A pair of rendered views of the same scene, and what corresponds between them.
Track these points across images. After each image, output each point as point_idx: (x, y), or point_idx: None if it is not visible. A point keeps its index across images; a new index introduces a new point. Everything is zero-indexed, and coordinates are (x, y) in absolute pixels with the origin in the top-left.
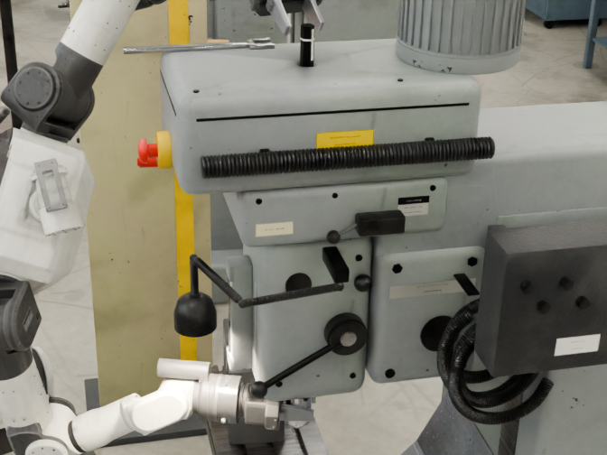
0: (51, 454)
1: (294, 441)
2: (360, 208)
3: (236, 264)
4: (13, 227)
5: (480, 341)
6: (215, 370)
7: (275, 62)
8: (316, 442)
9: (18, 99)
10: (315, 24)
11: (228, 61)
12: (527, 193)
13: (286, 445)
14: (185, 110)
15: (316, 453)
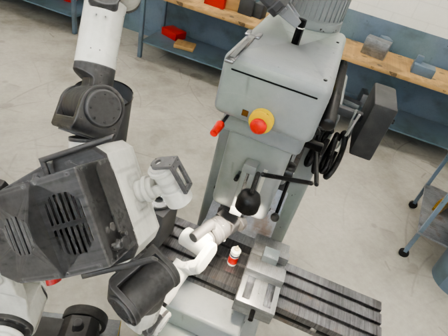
0: (167, 321)
1: (175, 227)
2: None
3: (256, 165)
4: (139, 217)
5: (360, 149)
6: None
7: (287, 46)
8: (183, 222)
9: (95, 122)
10: None
11: (275, 52)
12: None
13: (176, 231)
14: (330, 94)
15: (189, 226)
